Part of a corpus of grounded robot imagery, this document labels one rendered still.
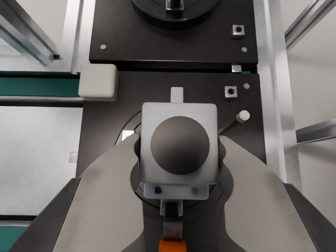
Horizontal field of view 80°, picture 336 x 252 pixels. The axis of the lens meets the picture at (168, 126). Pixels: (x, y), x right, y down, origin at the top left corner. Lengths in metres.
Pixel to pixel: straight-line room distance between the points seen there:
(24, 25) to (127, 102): 0.15
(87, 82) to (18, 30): 0.09
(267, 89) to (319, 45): 0.24
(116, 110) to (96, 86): 0.04
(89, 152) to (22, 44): 0.16
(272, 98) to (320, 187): 0.20
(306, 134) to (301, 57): 0.20
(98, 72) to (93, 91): 0.03
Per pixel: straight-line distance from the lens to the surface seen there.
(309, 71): 0.50
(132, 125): 0.25
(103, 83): 0.27
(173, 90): 0.16
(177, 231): 0.17
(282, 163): 0.31
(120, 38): 0.32
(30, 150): 0.38
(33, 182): 0.37
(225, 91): 0.28
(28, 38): 0.31
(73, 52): 0.35
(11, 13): 0.30
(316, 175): 0.45
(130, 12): 0.35
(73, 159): 0.29
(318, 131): 0.33
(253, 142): 0.28
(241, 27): 0.33
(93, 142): 0.28
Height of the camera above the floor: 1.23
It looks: 78 degrees down
